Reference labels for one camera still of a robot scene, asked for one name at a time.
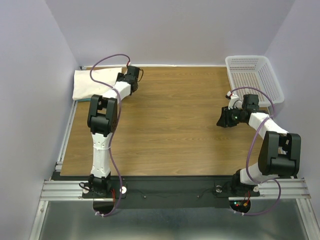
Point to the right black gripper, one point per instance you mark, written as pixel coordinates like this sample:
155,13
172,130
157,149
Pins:
224,120

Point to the white t shirt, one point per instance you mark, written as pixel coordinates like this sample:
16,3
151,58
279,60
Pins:
84,87

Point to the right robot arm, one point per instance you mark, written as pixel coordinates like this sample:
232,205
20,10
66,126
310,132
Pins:
280,151

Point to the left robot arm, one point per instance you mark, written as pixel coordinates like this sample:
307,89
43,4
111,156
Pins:
103,118

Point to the folded blue t shirt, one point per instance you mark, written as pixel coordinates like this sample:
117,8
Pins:
83,100

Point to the white plastic basket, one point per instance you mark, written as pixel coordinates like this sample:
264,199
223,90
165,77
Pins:
254,75

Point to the aluminium frame rail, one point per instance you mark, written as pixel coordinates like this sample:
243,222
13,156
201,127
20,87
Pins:
294,188

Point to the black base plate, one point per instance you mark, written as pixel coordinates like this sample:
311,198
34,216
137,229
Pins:
166,192

